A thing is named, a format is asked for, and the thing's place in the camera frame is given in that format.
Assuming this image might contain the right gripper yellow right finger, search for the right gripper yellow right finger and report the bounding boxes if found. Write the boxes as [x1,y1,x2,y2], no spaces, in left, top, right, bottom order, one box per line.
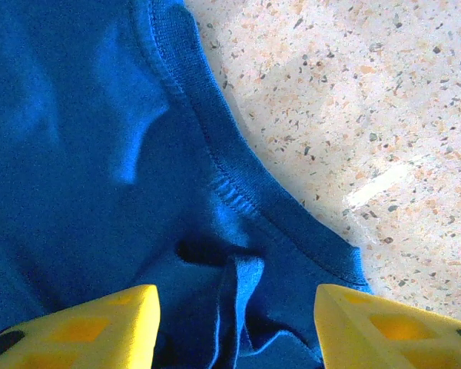
[315,283,461,369]

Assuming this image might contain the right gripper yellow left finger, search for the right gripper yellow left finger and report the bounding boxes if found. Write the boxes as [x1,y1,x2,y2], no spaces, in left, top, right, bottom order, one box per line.
[0,284,161,369]

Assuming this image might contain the blue t-shirt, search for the blue t-shirt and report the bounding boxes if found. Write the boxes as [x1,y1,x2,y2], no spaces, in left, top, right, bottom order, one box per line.
[0,0,374,369]

